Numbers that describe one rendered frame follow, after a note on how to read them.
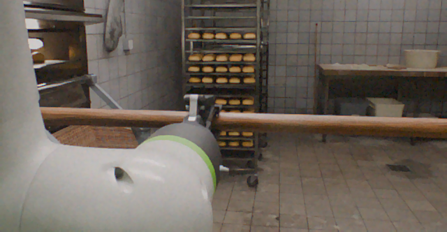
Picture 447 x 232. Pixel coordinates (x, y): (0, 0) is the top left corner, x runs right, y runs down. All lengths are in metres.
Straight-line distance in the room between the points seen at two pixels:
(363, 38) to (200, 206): 5.46
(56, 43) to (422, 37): 4.72
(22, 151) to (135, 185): 0.09
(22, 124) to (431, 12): 5.77
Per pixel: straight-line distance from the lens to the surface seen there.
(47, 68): 2.06
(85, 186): 0.28
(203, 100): 0.49
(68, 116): 0.71
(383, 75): 4.91
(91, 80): 1.63
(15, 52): 0.30
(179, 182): 0.28
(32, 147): 0.32
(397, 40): 5.80
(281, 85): 5.63
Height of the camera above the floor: 1.34
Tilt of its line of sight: 11 degrees down
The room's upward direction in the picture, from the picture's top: straight up
